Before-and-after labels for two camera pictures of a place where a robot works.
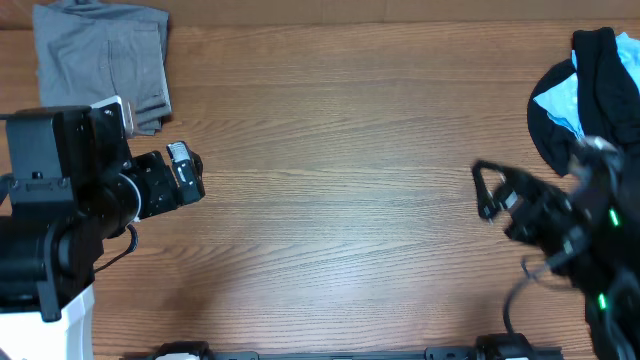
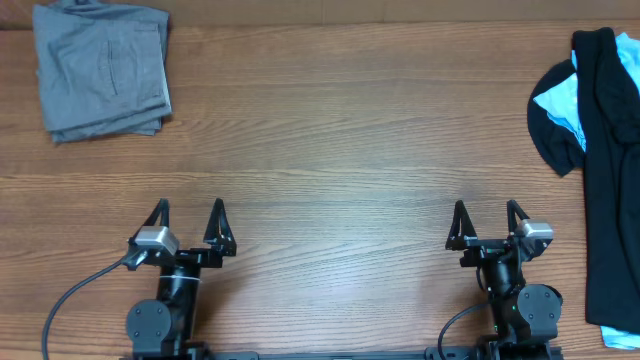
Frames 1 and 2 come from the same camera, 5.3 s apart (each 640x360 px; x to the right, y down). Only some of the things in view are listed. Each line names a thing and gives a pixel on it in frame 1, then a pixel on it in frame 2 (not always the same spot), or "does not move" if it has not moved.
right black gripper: x=532 y=194 -> x=481 y=248
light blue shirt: x=561 y=102 does not move
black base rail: x=430 y=355 does not move
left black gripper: x=151 y=172 -> x=211 y=257
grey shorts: x=89 y=53 does not move
